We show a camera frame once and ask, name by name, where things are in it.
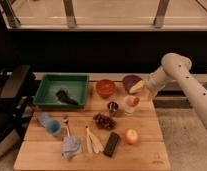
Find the green plastic tray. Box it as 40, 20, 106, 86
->
34, 74, 89, 109

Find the purple bowl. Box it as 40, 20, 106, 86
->
123, 75, 143, 94

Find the clear cup with red item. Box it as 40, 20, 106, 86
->
124, 95, 140, 114

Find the blue plastic cup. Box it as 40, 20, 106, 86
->
38, 112, 61, 137

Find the small metal cup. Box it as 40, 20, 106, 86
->
107, 101, 119, 116

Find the crumpled blue cloth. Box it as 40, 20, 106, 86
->
62, 136, 82, 159

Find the dark grape bunch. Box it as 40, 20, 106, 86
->
93, 113, 116, 130

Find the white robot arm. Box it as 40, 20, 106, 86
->
130, 53, 207, 129

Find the red bowl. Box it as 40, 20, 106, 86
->
95, 79, 116, 98

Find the black chair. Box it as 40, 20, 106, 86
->
0, 65, 36, 143

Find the black object in tray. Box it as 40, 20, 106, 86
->
56, 89, 78, 105

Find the orange apple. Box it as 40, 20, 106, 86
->
124, 129, 138, 145

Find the black rectangular block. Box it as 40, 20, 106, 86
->
103, 132, 120, 157

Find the metal spoon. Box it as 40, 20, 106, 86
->
64, 116, 70, 136

